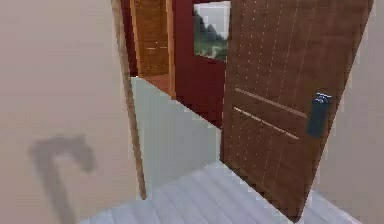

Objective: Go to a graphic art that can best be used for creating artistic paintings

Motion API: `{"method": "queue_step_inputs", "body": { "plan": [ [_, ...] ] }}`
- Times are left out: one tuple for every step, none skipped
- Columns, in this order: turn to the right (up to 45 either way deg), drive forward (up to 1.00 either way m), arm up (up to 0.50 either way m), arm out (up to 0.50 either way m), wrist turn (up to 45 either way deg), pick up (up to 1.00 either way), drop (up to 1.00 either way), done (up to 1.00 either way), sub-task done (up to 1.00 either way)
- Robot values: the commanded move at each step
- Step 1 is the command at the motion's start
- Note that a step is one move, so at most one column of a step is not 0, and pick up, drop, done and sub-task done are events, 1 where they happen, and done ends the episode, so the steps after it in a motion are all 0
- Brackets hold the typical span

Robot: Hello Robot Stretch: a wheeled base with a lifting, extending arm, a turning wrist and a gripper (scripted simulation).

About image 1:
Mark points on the brown wooden room door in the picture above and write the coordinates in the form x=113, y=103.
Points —
x=273, y=100

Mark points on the framed landscape picture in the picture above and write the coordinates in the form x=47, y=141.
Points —
x=210, y=31

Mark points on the orange wooden room door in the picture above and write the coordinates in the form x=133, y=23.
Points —
x=153, y=40

